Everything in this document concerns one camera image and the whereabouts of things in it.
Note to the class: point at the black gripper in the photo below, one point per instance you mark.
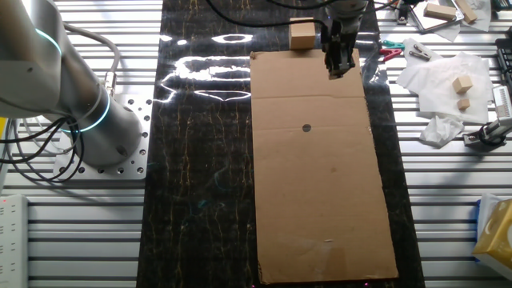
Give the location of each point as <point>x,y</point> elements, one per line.
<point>338,34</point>

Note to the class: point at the large wooden cube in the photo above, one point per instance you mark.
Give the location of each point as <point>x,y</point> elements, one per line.
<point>302,38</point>

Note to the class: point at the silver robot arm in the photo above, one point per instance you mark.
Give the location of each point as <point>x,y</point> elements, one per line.
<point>40,60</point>

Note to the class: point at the rectangular wooden block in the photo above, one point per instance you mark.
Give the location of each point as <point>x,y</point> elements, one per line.
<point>440,12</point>

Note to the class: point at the long wooden block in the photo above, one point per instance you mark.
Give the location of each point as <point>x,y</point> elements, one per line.
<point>467,11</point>

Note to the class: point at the red clothespin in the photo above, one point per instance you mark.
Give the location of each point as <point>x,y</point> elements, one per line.
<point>390,53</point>

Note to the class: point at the silver metal clip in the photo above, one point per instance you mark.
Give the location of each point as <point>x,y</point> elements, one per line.
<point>420,56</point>
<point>420,49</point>

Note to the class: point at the metal tray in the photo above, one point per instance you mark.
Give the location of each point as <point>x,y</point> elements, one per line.
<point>420,22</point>

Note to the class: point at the large white tissue sheet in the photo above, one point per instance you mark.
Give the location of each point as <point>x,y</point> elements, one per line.
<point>436,84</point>

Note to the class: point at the white paper piece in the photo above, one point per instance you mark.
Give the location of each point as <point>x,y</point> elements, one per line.
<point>450,33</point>

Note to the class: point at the crumpled white tissue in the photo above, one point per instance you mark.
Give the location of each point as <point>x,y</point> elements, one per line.
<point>440,130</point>

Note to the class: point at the medium wooden cube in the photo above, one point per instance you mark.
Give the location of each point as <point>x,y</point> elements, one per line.
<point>462,85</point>

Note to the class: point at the small wooden cube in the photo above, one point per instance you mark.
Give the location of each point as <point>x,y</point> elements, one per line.
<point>463,104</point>

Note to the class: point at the brown cardboard sheet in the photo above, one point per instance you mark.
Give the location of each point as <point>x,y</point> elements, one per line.
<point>320,192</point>

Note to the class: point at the white tissue wad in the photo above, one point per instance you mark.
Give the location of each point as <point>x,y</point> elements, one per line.
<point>482,18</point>

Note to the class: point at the black keyboard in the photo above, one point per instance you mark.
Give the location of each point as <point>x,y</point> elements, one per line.
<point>506,60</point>

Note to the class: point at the black marble pattern mat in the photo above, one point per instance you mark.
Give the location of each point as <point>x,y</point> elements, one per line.
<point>200,160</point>

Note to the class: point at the white pulled tissue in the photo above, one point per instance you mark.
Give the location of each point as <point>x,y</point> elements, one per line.
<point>486,212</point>

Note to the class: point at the yellow tissue box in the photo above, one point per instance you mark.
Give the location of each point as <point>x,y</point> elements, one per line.
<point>498,236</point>

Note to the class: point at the white power strip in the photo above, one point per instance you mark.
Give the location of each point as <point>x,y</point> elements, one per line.
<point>12,240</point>

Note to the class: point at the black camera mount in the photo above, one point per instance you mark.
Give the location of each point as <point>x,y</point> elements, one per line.
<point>480,140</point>

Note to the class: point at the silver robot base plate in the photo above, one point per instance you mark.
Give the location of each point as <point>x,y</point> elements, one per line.
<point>136,160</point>

